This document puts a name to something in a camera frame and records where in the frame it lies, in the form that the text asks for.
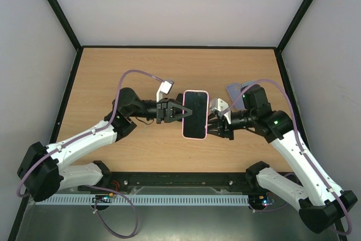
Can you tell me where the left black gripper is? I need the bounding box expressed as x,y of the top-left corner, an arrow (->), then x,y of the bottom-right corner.
128,98 -> 192,124

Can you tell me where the lilac phone case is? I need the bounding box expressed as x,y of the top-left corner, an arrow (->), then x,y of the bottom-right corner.
226,83 -> 245,110

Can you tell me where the black phone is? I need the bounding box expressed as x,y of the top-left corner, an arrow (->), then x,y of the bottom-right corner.
176,93 -> 183,104

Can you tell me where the light blue phone case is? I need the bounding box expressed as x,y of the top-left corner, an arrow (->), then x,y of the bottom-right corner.
241,81 -> 254,87

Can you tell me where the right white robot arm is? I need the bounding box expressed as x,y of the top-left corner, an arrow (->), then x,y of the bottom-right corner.
208,84 -> 358,234

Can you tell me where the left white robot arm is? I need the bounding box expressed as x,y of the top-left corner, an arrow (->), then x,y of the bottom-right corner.
17,87 -> 193,202

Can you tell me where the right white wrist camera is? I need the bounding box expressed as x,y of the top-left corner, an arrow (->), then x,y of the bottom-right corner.
209,98 -> 231,124

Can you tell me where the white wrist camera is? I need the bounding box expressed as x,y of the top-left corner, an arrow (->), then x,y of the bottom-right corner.
156,80 -> 174,102
209,98 -> 231,124

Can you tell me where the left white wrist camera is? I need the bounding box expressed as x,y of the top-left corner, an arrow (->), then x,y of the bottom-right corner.
156,80 -> 174,102

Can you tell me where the grey slotted cable duct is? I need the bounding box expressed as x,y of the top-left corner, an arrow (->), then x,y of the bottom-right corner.
37,194 -> 249,207

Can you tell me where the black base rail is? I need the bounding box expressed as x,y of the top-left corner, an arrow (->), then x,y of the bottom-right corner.
100,172 -> 268,194

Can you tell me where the black aluminium frame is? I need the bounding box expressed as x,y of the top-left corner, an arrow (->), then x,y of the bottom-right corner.
7,0 -> 349,241

